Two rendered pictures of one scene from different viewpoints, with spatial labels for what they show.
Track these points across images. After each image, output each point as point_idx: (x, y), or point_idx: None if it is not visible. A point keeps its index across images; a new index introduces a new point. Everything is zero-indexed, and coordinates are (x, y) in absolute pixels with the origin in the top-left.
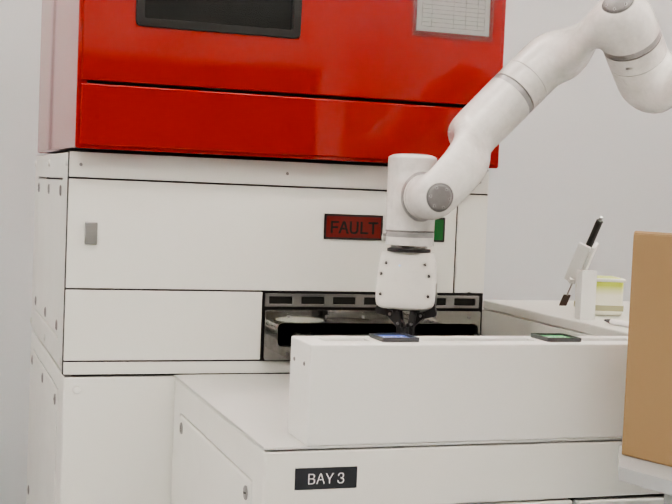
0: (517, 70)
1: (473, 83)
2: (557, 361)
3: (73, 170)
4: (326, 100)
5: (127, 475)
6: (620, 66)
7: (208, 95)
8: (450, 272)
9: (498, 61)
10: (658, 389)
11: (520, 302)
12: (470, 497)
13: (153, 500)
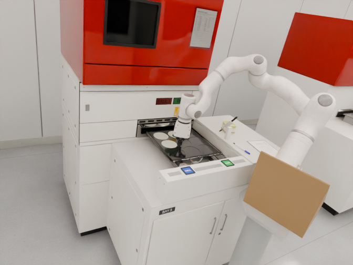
0: (221, 70)
1: (203, 61)
2: (228, 173)
3: (81, 89)
4: (161, 68)
5: (98, 168)
6: (252, 76)
7: (126, 67)
8: None
9: (210, 55)
10: (258, 191)
11: (204, 120)
12: (201, 206)
13: (105, 173)
